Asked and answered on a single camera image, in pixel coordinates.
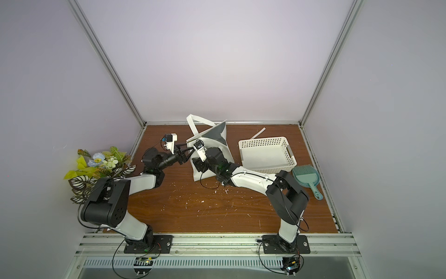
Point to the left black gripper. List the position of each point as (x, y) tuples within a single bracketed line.
[(179, 160)]

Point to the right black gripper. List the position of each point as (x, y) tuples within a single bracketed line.
[(201, 161)]

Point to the white insulated delivery bag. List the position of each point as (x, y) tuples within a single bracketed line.
[(214, 137)]

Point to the white perforated plastic basket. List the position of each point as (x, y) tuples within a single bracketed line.
[(267, 155)]

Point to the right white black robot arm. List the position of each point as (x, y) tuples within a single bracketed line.
[(285, 194)]

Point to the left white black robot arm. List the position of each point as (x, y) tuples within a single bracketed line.
[(107, 204)]

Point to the white plastic strip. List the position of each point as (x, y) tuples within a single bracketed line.
[(258, 133)]

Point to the artificial flower plant bouquet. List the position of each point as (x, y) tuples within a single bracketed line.
[(92, 167)]

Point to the teal plastic dustpan brush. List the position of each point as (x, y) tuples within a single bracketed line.
[(307, 176)]

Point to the left small circuit board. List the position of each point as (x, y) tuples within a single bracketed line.
[(142, 266)]

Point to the small circuit board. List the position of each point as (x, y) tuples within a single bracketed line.
[(292, 265), (142, 266)]

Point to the right small circuit board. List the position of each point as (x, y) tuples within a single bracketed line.
[(292, 265)]

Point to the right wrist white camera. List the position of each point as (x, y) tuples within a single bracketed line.
[(200, 149)]

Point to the wrist white camera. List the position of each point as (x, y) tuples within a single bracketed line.
[(200, 149), (169, 142)]

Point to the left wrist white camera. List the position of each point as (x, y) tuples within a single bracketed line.
[(169, 142)]

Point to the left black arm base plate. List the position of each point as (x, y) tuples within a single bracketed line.
[(151, 244)]

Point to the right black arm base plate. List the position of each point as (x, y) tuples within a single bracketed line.
[(274, 244)]

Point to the aluminium front rail frame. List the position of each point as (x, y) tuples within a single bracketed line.
[(200, 250)]

